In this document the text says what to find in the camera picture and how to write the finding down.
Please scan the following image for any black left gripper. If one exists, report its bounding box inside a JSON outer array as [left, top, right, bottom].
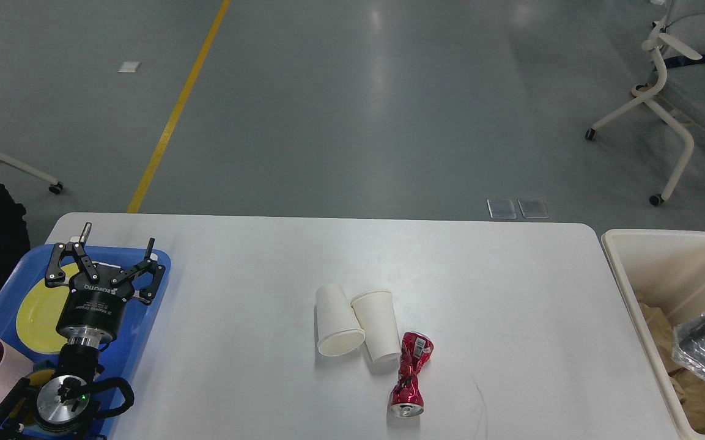
[[45, 222, 167, 343]]

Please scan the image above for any yellow plastic plate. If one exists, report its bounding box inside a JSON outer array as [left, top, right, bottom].
[[16, 279, 70, 354]]

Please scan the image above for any white paper cup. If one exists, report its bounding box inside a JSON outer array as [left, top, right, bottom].
[[315, 284, 366, 357], [350, 290, 400, 363]]

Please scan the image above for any crushed red soda can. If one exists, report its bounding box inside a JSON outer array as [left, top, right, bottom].
[[389, 332, 434, 418]]

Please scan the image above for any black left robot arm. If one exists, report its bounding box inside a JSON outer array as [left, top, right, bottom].
[[0, 223, 171, 439]]

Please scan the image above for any beige plastic bin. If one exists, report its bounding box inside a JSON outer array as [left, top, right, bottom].
[[601, 229, 705, 439]]

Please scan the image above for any white office chair right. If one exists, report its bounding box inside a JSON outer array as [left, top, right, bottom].
[[585, 1, 705, 207]]

